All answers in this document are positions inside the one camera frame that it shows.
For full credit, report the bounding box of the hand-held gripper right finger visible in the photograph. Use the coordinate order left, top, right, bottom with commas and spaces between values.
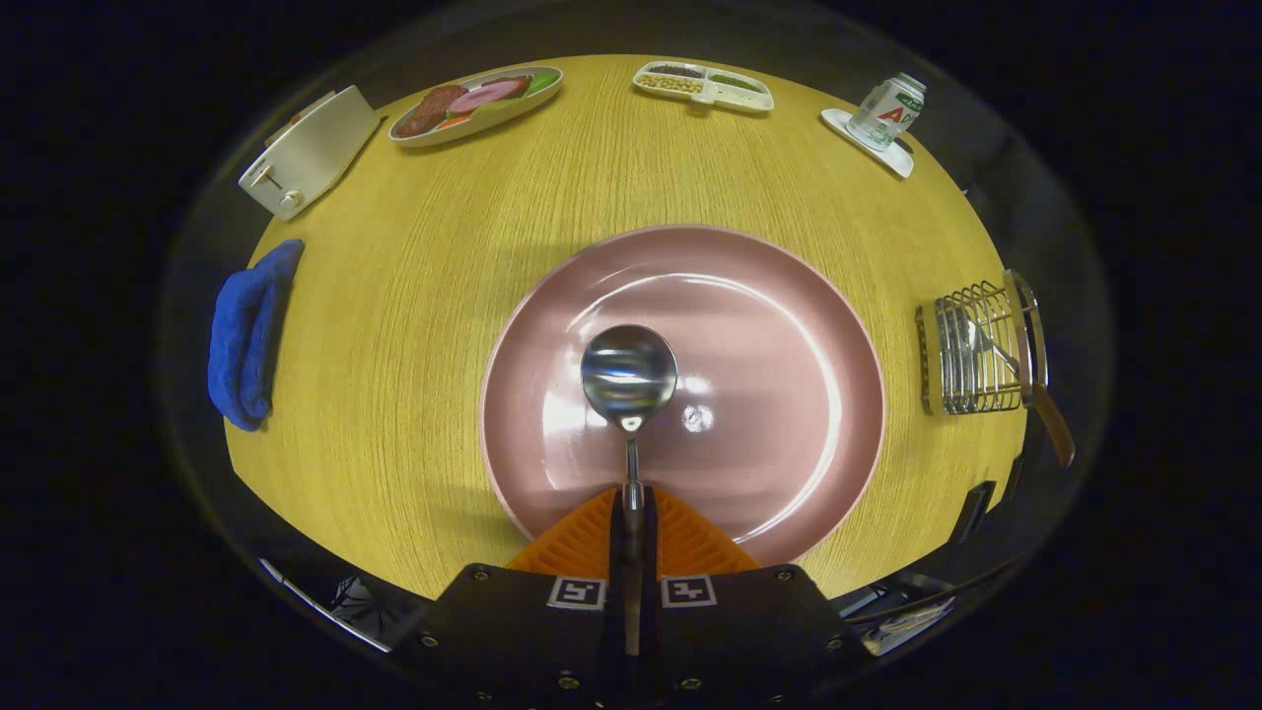
631, 486, 874, 710

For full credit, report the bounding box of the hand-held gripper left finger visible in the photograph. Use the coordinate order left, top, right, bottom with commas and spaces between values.
389, 488, 632, 710

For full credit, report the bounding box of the metal spoon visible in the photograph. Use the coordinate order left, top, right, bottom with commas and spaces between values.
580, 323, 679, 657

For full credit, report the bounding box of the metal fork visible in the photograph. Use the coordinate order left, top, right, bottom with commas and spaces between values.
961, 316, 1076, 468

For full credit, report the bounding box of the pink round plate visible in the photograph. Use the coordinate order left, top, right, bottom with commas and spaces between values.
479, 225, 886, 568

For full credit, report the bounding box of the black table clamp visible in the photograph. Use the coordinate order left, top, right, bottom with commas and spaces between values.
951, 480, 997, 543

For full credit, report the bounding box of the metal cutlery drainer basket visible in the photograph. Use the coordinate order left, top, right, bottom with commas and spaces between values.
915, 269, 1051, 417

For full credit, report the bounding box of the blue cloth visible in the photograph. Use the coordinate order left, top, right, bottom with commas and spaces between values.
206, 239, 306, 433

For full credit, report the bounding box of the oval food plate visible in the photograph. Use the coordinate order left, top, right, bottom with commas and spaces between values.
387, 65, 565, 149

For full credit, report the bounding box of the white square coaster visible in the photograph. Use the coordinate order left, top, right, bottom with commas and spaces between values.
820, 107, 915, 179

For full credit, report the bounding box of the white divided bean dish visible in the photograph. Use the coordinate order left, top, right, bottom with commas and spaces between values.
632, 60, 775, 114

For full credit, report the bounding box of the pink ham slice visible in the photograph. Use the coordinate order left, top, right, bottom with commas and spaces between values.
447, 77, 533, 115

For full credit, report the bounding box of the brown meat patty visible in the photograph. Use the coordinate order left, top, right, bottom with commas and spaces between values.
394, 85, 469, 137

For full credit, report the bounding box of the white drink bottle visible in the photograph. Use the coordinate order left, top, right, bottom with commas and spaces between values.
846, 72, 928, 151

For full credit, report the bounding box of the white toaster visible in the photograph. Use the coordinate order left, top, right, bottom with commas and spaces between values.
238, 85, 382, 222

